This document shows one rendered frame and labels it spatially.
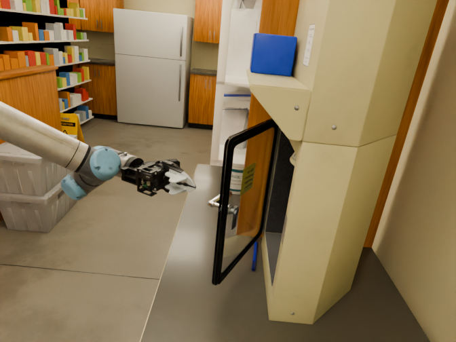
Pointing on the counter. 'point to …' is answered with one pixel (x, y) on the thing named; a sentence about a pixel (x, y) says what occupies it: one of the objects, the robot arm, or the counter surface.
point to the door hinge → (271, 179)
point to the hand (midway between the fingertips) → (193, 184)
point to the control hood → (282, 101)
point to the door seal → (229, 195)
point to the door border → (225, 197)
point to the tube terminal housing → (342, 143)
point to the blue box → (273, 54)
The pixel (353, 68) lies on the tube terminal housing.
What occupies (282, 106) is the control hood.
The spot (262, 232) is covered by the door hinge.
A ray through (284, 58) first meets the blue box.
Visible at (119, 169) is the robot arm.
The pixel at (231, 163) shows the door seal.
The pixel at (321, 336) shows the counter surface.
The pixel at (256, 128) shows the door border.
